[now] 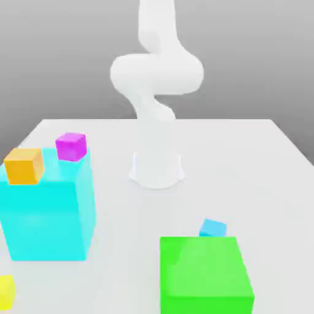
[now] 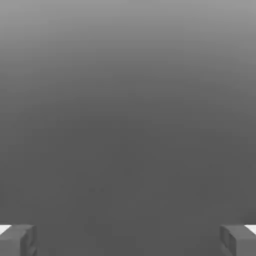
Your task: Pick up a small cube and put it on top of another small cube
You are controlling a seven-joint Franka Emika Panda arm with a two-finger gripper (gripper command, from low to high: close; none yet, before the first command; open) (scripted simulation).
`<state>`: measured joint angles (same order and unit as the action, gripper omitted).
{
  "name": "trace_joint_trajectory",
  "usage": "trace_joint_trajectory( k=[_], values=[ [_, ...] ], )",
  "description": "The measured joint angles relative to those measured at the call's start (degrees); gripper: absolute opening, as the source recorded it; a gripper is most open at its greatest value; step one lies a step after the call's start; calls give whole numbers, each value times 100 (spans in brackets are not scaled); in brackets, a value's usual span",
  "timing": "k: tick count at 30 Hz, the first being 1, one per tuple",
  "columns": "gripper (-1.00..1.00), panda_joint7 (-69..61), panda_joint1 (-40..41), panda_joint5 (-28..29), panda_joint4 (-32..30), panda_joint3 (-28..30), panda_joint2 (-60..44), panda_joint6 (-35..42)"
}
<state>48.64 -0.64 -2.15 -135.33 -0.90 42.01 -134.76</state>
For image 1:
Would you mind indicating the small yellow cube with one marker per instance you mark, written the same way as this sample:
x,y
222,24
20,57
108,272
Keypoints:
x,y
6,292

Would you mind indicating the small magenta cube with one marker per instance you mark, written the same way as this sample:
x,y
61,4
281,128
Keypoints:
x,y
71,147

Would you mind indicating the small light blue cube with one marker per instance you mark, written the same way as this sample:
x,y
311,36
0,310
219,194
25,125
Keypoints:
x,y
213,227

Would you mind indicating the large green box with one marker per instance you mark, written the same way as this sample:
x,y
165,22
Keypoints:
x,y
203,274

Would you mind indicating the small orange cube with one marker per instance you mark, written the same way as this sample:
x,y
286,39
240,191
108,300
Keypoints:
x,y
22,166

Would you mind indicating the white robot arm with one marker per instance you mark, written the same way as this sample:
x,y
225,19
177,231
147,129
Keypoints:
x,y
157,73

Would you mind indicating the large cyan box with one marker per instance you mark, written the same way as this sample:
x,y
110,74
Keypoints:
x,y
46,215

